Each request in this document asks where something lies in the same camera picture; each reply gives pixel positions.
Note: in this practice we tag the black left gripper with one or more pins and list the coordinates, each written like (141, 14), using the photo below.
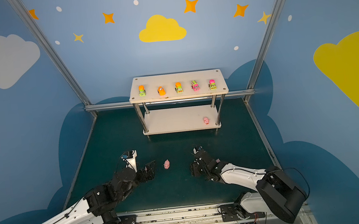
(145, 173)

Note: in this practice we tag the orange yellow toy car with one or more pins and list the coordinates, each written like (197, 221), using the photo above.
(161, 91)

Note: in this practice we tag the pink toy pig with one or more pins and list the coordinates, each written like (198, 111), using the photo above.
(206, 120)
(166, 164)

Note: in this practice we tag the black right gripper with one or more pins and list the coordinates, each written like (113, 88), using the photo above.
(200, 165)

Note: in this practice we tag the white two-tier shelf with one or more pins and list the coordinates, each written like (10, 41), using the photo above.
(191, 118)

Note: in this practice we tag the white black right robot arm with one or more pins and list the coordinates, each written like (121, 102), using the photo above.
(274, 191)

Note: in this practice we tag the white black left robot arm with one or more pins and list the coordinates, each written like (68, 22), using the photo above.
(98, 205)

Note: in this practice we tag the aluminium cage frame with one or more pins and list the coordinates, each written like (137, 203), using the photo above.
(174, 103)

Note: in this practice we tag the pink drum green toy truck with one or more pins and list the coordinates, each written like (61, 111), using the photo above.
(212, 85)

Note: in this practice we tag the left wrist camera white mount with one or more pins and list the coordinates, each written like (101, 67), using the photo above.
(129, 157)

